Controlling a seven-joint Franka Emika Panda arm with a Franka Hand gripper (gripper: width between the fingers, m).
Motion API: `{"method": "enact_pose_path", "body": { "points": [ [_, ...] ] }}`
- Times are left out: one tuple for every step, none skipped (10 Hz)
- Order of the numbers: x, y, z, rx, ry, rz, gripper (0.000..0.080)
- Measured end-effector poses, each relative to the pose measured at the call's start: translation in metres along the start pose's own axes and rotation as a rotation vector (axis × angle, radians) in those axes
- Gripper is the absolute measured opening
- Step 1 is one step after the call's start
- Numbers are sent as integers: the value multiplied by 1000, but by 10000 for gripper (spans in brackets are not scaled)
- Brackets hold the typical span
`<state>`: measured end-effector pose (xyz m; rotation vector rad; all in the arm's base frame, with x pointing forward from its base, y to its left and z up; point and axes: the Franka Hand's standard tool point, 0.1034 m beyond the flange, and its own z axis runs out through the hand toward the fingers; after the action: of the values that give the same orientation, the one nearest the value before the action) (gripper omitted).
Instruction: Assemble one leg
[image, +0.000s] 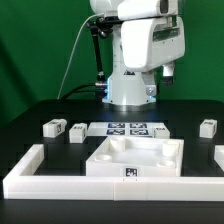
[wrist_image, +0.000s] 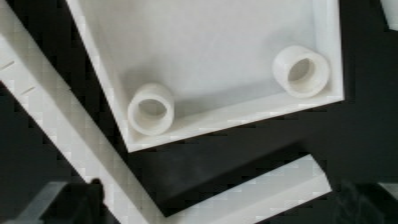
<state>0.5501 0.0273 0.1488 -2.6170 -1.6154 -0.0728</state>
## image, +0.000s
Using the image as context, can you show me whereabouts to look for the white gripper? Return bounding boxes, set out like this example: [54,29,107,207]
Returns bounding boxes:
[162,62,175,87]

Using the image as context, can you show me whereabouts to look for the white square tabletop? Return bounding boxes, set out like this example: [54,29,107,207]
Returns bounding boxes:
[86,136,184,177]

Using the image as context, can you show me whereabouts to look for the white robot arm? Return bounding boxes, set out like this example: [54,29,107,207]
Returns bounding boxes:
[90,0,185,111]

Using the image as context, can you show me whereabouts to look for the white fiducial marker plate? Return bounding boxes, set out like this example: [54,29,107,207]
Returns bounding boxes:
[88,122,167,138]

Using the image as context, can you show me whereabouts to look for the white U-shaped obstacle fence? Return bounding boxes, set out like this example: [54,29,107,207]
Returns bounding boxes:
[3,144,224,201]

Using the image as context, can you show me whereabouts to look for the black cables at base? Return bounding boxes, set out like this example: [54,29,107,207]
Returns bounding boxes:
[59,82,108,101]

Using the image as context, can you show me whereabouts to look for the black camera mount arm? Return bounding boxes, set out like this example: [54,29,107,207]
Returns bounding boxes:
[87,16,121,86]

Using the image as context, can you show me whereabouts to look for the grey cable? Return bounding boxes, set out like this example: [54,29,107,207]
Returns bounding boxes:
[57,12,106,100]

